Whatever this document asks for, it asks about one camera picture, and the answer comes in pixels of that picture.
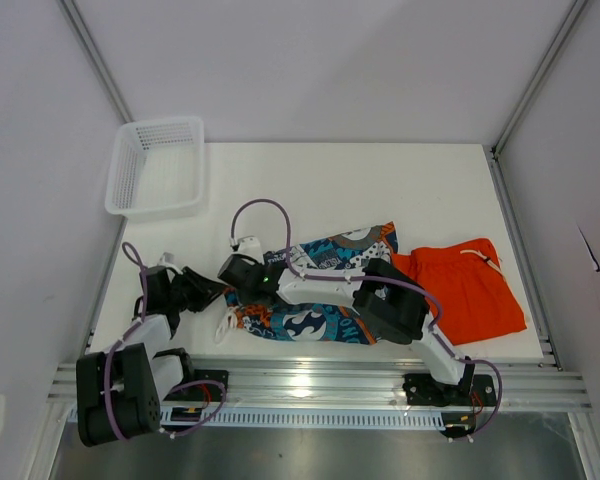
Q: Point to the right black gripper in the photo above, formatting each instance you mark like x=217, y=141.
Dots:
x=243, y=295

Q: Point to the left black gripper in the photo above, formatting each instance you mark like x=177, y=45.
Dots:
x=205, y=290

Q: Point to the colourful patterned shorts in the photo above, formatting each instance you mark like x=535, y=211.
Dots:
x=315, y=322

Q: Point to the white plastic basket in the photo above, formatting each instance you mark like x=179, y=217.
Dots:
x=158, y=170

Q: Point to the orange shorts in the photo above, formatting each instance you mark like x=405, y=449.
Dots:
x=468, y=282

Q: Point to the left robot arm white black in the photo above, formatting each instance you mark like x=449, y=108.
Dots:
x=120, y=389

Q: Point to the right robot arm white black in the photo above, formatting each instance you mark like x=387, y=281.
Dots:
x=390, y=305

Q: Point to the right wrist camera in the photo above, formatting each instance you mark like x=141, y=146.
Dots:
x=249, y=246

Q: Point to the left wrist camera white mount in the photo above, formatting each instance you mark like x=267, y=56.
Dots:
x=167, y=260

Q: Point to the left aluminium side rail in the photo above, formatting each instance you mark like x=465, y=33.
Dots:
x=102, y=288

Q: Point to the aluminium side rail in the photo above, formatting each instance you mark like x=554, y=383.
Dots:
x=102, y=288
x=524, y=265

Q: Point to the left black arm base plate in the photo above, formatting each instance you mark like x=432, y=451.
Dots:
x=207, y=389

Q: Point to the slotted white cable duct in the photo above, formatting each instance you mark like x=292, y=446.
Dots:
x=328, y=419

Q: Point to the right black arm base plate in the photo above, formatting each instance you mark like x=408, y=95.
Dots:
x=422, y=390

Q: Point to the left aluminium frame post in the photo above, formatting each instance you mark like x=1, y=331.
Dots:
x=88, y=45

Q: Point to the aluminium frame post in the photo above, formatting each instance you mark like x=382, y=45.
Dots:
x=548, y=60
x=88, y=45

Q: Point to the right aluminium side rail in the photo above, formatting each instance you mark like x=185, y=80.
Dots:
x=524, y=265

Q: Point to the aluminium rail beam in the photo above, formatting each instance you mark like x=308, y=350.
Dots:
x=304, y=382

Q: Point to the right aluminium frame post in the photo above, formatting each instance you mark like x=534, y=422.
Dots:
x=548, y=60

